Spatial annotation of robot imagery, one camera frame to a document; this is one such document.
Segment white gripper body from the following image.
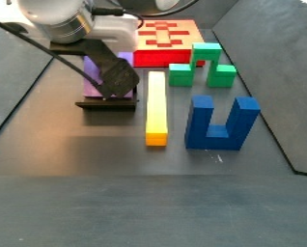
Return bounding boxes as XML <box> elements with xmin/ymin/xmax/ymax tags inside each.
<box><xmin>91</xmin><ymin>14</ymin><xmax>138</xmax><ymax>53</ymax></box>

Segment purple U-shaped block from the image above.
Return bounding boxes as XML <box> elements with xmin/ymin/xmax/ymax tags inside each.
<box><xmin>83</xmin><ymin>52</ymin><xmax>134</xmax><ymax>97</ymax></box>

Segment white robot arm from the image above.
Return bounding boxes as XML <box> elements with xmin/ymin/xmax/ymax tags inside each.
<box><xmin>0</xmin><ymin>0</ymin><xmax>179</xmax><ymax>53</ymax></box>

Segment red puzzle board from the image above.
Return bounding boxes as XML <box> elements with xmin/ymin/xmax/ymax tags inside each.
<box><xmin>134</xmin><ymin>19</ymin><xmax>204</xmax><ymax>68</ymax></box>

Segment black angled fixture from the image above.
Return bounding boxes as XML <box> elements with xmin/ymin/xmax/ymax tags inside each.
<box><xmin>75</xmin><ymin>83</ymin><xmax>138</xmax><ymax>110</ymax></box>

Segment green zigzag block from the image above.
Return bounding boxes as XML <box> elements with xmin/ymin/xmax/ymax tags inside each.
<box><xmin>168</xmin><ymin>41</ymin><xmax>239</xmax><ymax>89</ymax></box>

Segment yellow long block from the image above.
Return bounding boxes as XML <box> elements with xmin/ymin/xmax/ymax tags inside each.
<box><xmin>146</xmin><ymin>71</ymin><xmax>168</xmax><ymax>147</ymax></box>

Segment blue U-shaped block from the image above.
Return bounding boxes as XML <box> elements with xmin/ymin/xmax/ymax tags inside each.
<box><xmin>183</xmin><ymin>95</ymin><xmax>262</xmax><ymax>151</ymax></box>

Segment black cable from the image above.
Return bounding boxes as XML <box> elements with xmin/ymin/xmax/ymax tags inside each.
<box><xmin>0</xmin><ymin>0</ymin><xmax>200</xmax><ymax>95</ymax></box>

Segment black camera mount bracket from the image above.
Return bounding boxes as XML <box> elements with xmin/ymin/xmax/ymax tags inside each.
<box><xmin>50</xmin><ymin>40</ymin><xmax>139</xmax><ymax>98</ymax></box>

